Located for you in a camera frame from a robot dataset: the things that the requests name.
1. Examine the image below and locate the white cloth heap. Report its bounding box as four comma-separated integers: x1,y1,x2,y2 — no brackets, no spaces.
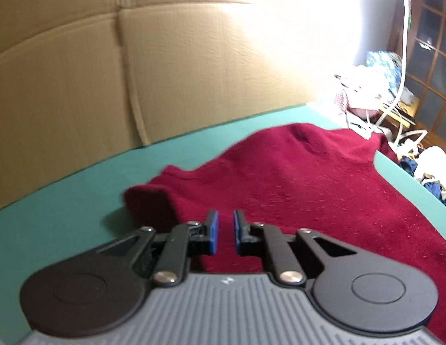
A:
334,64,389,116

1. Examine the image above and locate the dark red knit sweater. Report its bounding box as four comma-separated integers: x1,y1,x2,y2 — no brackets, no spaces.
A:
124,123,446,274

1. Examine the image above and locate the red gingham cloth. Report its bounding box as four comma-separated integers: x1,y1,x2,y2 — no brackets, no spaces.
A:
334,90,353,116

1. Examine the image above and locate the flattened cardboard box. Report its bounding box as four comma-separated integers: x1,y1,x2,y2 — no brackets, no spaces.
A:
0,0,353,213

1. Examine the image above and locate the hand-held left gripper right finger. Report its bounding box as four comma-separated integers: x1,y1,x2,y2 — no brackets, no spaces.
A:
233,209,356,287

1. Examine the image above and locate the pile of clothes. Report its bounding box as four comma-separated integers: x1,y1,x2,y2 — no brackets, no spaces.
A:
400,157,446,212

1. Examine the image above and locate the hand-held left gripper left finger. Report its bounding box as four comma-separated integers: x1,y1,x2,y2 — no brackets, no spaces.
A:
97,209,220,288

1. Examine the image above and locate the white cable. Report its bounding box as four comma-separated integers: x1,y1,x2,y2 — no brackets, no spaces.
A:
391,129,429,149

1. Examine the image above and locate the blue patterned cloth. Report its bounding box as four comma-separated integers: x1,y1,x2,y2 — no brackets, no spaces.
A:
365,51,404,98

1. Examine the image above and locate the wooden lattice door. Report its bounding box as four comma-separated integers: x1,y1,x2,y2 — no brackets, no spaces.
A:
387,0,446,152

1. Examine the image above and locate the white lamp pole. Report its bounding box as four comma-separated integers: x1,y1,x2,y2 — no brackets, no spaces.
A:
377,0,415,127

